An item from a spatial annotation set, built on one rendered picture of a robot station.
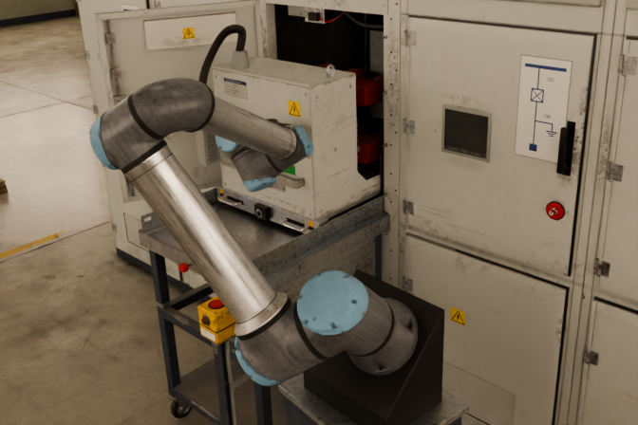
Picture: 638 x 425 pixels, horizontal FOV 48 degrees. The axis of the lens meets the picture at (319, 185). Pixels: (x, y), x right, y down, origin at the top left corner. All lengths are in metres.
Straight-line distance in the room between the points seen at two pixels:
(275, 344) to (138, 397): 1.67
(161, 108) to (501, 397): 1.67
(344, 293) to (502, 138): 0.90
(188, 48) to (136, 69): 0.21
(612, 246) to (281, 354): 1.04
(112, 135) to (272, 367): 0.63
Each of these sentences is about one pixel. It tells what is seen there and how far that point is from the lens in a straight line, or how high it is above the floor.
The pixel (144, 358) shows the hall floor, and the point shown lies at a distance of 3.50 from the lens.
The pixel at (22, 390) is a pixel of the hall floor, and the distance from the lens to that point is 3.49.
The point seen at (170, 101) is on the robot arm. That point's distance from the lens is 1.55.
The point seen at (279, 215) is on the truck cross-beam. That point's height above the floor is 0.90.
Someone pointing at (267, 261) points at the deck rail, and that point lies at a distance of 2.29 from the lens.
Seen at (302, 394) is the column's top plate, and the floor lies 0.75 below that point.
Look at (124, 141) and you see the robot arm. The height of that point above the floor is 1.48.
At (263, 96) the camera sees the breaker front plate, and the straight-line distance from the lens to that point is 2.46.
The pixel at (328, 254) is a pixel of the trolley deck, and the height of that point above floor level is 0.82.
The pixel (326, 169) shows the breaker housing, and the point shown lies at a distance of 2.42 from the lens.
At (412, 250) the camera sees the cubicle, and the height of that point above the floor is 0.74.
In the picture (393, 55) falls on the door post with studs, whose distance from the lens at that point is 2.47.
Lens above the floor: 1.95
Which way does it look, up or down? 22 degrees down
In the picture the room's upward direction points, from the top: 2 degrees counter-clockwise
